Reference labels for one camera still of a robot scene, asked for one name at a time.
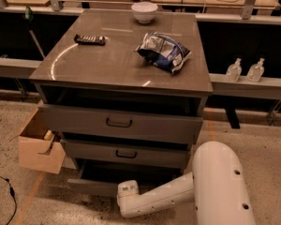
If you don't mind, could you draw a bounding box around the black white snack bag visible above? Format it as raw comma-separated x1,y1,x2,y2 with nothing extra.
135,32,191,74

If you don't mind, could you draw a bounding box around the grey bottom drawer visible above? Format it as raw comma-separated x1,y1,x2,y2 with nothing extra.
67,159,181,198

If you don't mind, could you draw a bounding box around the grey drawer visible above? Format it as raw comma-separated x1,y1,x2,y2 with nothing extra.
39,104,202,144
61,140,189,170
67,159,181,198

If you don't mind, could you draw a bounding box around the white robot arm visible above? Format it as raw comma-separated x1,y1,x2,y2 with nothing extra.
117,141,256,225

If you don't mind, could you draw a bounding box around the grey drawer cabinet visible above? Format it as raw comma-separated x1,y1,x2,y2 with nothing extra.
29,8,214,186

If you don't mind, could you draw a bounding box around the grey top drawer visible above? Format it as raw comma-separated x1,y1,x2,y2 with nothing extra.
39,104,202,144

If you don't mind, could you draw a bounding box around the grey middle drawer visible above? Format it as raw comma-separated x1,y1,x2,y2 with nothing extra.
61,140,189,170

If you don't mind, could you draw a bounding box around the black remote control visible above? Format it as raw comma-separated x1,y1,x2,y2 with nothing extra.
74,35,106,46

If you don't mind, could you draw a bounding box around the white ceramic bowl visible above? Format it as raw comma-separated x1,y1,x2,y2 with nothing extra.
131,2,158,23

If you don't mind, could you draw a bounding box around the left clear pump bottle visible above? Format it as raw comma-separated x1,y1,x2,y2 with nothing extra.
225,58,242,83

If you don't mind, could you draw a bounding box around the clear pump bottle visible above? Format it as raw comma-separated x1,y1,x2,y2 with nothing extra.
225,58,242,83
246,58,264,83

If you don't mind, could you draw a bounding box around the cardboard box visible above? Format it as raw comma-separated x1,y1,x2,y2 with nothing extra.
16,101,66,174

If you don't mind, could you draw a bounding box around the right clear pump bottle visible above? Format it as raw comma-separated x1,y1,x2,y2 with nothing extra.
246,58,264,83

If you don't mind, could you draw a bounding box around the grey metal rail shelf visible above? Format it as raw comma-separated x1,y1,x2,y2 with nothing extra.
0,58,281,100

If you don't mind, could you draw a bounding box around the black floor cable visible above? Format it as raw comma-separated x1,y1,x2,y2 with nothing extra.
0,174,18,225

